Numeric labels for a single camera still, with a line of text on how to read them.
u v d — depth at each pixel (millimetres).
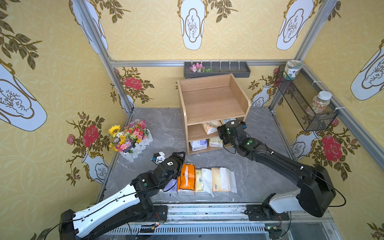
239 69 923
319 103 659
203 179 792
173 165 555
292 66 846
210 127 813
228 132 627
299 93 909
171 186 817
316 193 407
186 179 779
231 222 719
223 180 798
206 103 805
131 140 848
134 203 496
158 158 676
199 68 878
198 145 912
